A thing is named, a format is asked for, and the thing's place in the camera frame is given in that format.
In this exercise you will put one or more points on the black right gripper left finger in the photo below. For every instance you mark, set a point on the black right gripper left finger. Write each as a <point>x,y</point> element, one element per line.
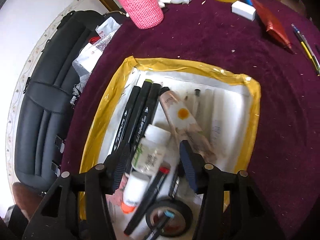
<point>58,217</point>

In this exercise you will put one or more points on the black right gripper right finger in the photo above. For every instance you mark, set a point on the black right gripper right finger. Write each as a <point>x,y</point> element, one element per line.
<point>232,206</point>

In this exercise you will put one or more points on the black art marker pen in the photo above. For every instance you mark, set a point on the black art marker pen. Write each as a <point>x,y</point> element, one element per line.
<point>145,119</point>

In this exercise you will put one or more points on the black electrical tape roll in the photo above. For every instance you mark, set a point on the black electrical tape roll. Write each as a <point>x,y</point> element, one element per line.
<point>178,225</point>

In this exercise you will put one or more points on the white orange glue bottle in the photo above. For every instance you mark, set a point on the white orange glue bottle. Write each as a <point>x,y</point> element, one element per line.
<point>134,190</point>

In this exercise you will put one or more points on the red capped black marker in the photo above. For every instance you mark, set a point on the red capped black marker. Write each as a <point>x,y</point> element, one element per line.
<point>148,199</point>

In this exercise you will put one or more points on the maroon table cloth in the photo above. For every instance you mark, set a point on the maroon table cloth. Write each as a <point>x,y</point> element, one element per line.
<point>285,158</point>

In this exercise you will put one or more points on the blue capped black marker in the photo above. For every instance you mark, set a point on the blue capped black marker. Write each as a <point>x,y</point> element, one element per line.
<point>157,229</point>

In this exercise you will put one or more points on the white plastic pill bottle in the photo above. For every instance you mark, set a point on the white plastic pill bottle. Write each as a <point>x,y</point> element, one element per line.
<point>151,150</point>

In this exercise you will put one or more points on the green capped black marker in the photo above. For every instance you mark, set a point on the green capped black marker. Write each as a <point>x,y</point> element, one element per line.
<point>136,112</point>

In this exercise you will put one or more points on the black office chair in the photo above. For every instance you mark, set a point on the black office chair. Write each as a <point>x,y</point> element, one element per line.
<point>46,112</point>

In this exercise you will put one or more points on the beige daisy cream tube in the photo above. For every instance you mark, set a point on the beige daisy cream tube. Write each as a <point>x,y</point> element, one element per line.
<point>183,125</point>

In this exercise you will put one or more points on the yellow taped white tray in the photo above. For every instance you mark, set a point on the yellow taped white tray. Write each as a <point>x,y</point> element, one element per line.
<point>225,105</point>

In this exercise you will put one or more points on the silver bubble wrap bag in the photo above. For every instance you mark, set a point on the silver bubble wrap bag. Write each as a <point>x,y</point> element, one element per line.
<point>85,63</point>

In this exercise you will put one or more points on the yellow black pen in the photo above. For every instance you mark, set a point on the yellow black pen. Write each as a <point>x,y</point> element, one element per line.
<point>306,46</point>

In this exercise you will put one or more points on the white red paper packet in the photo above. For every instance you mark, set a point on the white red paper packet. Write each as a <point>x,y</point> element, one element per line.
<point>108,28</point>

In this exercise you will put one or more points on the red foil packet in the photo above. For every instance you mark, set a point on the red foil packet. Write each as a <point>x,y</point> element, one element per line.
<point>273,26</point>

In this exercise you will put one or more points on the white eraser box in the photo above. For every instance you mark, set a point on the white eraser box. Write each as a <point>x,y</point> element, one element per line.
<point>244,10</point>

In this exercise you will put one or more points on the pink knit sleeved bottle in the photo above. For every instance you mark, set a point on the pink knit sleeved bottle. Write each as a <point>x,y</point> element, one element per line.
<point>144,14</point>

